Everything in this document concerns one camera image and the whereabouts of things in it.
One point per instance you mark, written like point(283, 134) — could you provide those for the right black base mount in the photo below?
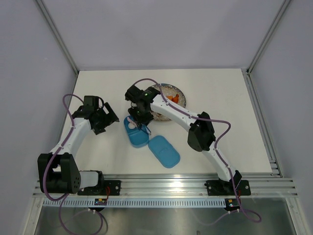
point(222, 188)

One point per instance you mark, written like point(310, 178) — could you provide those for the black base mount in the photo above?
point(104, 187)
point(222, 188)

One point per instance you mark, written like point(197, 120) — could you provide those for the right side aluminium rail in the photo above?
point(266, 137)

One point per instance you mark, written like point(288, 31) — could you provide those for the blue lunch box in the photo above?
point(136, 136)

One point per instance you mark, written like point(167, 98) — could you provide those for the white slotted cable duct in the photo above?
point(145, 203)

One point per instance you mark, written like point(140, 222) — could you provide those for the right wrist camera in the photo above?
point(134, 94)

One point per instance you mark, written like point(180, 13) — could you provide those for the aluminium frame post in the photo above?
point(269, 34)
point(56, 34)

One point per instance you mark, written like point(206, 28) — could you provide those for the speckled round plate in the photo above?
point(172, 90)

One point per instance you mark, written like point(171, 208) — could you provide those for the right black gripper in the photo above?
point(132, 111)

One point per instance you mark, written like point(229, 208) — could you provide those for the aluminium rail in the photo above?
point(192, 185)
point(266, 137)

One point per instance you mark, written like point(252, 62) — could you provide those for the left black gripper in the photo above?
point(109, 118)

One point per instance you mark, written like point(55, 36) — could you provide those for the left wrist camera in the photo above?
point(93, 103)

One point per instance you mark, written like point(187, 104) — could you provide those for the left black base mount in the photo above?
point(104, 187)

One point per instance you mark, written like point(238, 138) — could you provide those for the blue lunch box lid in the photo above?
point(164, 151)

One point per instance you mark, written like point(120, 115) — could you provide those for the aluminium front rail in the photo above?
point(192, 185)

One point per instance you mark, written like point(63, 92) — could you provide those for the orange chicken drumstick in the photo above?
point(174, 99)

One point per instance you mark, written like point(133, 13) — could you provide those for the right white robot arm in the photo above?
point(201, 133)

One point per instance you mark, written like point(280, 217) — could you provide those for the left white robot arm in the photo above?
point(58, 171)

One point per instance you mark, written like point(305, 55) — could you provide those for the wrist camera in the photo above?
point(93, 103)
point(134, 94)

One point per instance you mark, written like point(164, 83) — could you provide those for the pink handled metal tongs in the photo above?
point(144, 128)

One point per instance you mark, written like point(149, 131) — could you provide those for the right aluminium frame post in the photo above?
point(269, 34)

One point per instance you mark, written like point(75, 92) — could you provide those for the left aluminium frame post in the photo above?
point(56, 34)

